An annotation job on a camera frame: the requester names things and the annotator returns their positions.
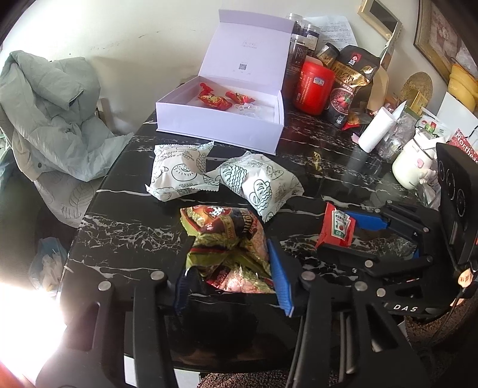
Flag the tall clear jar dark label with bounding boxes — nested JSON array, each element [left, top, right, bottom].
[[282, 33, 309, 99]]

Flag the red ketchup packet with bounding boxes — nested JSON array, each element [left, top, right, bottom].
[[315, 201, 357, 249]]

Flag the clear plastic bag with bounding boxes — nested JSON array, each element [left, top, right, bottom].
[[381, 112, 416, 161]]

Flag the white paper bag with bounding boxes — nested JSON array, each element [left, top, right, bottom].
[[435, 91, 478, 142]]

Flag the leaf patterned chair cushion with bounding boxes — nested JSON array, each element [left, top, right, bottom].
[[11, 130, 109, 228]]

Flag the blue white plastic bag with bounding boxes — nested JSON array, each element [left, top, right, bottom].
[[29, 237, 68, 295]]

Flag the white ceramic mug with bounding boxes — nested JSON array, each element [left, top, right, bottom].
[[392, 130, 439, 191]]

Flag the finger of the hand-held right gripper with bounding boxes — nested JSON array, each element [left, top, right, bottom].
[[317, 243, 436, 278], [351, 201, 441, 256]]

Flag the printed white paper sheet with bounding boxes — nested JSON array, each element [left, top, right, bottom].
[[317, 15, 357, 47]]

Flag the small red candy wrapper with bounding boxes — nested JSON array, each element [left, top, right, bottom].
[[225, 90, 255, 106]]

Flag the gold picture frame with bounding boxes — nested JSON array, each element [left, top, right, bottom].
[[358, 0, 403, 40]]

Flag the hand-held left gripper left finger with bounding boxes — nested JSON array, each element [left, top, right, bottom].
[[35, 267, 204, 388]]

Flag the clear plastic wrappers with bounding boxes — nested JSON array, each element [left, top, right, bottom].
[[233, 102, 266, 119]]

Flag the red printed card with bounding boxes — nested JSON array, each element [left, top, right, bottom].
[[448, 129, 478, 165]]

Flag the small yellow green packet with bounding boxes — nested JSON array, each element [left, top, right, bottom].
[[409, 91, 428, 114]]

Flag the kraft paper bag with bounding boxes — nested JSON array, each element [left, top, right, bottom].
[[368, 67, 389, 110]]

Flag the red printed snack packet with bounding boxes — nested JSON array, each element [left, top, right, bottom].
[[197, 83, 232, 110]]

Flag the clear jar with golden contents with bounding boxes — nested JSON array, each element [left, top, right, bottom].
[[319, 43, 340, 68]]

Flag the gold red snack bag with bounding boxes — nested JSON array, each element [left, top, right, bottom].
[[180, 205, 277, 295]]

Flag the white green printed packet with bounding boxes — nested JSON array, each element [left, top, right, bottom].
[[420, 116, 445, 135]]

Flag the pale green puffer jacket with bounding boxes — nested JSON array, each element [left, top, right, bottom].
[[0, 50, 135, 183]]

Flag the rolled white paper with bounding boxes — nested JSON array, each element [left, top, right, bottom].
[[358, 110, 398, 152]]

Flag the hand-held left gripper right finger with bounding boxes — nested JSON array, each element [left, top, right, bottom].
[[266, 239, 421, 388]]

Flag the red plastic canister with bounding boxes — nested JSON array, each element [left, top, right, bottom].
[[292, 61, 335, 116]]

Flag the round gold woven mat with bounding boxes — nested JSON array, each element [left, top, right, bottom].
[[401, 72, 434, 109]]

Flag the stack of yellow bowls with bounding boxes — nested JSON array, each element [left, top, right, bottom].
[[448, 63, 478, 107]]

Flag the clear jar with purple label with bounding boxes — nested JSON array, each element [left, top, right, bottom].
[[301, 20, 321, 39]]

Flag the black gold oat bag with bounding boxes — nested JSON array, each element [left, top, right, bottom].
[[329, 45, 382, 98]]

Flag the ornate floral picture frame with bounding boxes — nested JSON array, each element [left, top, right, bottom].
[[414, 0, 478, 81]]

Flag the white gift box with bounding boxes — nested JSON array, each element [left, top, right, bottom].
[[155, 9, 295, 155]]

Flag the white printed bread packet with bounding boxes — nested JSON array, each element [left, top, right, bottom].
[[145, 142, 221, 202], [205, 151, 305, 222]]

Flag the instant food cup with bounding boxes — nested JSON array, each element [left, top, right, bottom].
[[327, 87, 355, 129]]

